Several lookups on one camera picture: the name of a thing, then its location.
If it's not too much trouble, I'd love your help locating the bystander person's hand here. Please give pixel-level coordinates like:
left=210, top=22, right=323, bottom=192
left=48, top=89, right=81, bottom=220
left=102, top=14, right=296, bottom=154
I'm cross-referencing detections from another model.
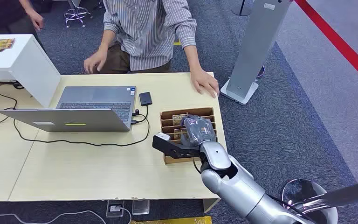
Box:
left=27, top=9, right=45, bottom=32

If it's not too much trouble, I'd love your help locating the person's left hand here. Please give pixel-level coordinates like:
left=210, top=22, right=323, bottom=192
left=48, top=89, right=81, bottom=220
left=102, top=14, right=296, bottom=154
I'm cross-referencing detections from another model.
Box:
left=190, top=68, right=220, bottom=99

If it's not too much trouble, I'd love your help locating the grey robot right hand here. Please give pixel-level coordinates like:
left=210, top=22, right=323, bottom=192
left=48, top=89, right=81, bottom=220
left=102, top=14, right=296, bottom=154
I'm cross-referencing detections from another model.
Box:
left=179, top=114, right=218, bottom=148

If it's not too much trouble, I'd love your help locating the person's right hand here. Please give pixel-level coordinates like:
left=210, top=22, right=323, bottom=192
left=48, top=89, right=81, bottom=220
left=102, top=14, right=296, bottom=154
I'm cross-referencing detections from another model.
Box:
left=83, top=49, right=108, bottom=75

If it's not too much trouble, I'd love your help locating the bystander person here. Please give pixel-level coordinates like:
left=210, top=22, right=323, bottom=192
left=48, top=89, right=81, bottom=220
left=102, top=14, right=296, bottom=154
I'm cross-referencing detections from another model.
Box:
left=0, top=0, right=45, bottom=35

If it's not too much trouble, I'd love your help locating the wooden slotted card holder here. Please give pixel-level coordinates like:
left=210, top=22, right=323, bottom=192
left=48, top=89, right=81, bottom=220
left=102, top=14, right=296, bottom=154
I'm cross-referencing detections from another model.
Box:
left=159, top=107, right=219, bottom=165

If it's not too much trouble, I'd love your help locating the chrome office chair base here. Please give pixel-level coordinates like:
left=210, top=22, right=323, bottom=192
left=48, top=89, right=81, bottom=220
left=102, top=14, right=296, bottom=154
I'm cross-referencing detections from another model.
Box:
left=63, top=0, right=94, bottom=29

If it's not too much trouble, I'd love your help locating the grey open laptop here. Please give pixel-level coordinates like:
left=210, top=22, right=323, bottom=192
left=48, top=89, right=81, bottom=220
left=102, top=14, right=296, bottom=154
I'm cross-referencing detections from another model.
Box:
left=0, top=85, right=138, bottom=133

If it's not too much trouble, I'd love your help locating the white box stand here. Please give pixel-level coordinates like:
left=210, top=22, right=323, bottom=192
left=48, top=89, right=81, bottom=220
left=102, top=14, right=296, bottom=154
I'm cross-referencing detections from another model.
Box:
left=0, top=34, right=62, bottom=108

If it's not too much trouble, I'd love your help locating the small black external drive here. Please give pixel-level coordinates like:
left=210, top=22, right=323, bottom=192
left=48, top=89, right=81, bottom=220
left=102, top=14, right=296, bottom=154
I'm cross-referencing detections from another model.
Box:
left=138, top=91, right=153, bottom=107

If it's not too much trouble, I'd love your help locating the grey kiosk pillar stand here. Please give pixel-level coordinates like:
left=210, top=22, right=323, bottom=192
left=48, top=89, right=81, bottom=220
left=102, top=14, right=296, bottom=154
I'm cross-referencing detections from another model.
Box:
left=220, top=0, right=291, bottom=106

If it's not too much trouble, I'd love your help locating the pale table leg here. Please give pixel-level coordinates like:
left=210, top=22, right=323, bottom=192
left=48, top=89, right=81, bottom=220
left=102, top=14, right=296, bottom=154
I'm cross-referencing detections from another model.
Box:
left=202, top=198, right=221, bottom=214

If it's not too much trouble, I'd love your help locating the dark stanchion base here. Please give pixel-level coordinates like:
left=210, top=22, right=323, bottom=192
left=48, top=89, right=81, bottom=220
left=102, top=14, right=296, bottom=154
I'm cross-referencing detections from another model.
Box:
left=231, top=0, right=253, bottom=17

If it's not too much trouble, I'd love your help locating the yellow patterned strip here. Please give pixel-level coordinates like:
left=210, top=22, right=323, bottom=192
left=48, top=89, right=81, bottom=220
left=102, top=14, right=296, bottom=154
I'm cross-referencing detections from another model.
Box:
left=131, top=216, right=213, bottom=224

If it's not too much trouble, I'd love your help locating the metal floor box lid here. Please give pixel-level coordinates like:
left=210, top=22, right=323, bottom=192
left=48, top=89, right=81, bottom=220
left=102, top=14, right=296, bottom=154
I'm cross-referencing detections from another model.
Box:
left=131, top=199, right=151, bottom=216

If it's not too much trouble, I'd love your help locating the floor power socket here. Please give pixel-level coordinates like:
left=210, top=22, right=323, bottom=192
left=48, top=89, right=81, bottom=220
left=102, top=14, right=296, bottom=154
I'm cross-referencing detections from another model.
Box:
left=105, top=200, right=126, bottom=219

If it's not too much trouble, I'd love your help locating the red barrier belt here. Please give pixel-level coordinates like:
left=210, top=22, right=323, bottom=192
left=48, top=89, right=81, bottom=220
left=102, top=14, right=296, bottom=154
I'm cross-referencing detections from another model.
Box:
left=294, top=0, right=358, bottom=92

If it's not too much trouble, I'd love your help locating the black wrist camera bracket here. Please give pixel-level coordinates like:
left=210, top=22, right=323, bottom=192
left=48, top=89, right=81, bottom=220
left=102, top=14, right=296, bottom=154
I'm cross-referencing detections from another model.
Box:
left=152, top=134, right=202, bottom=160

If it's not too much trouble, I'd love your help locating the short black drive cable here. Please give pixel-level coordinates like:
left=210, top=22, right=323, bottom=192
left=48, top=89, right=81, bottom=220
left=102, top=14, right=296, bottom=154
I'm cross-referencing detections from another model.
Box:
left=132, top=105, right=150, bottom=117

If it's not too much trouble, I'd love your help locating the black cable bundle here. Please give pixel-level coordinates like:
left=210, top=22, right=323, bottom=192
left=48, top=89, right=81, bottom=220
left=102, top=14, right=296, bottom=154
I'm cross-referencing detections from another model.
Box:
left=0, top=80, right=25, bottom=90

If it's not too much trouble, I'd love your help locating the long black laptop cable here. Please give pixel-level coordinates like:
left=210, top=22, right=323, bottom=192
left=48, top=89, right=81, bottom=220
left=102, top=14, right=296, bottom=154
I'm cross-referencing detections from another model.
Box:
left=13, top=114, right=151, bottom=147

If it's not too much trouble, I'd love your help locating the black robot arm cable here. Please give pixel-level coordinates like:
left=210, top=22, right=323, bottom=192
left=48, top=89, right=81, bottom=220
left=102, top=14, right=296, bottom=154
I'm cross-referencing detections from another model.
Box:
left=266, top=193, right=310, bottom=218

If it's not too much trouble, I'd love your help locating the white floor cable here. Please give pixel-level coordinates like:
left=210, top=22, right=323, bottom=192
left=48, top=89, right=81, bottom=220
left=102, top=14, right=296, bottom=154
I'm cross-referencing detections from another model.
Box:
left=0, top=207, right=133, bottom=224

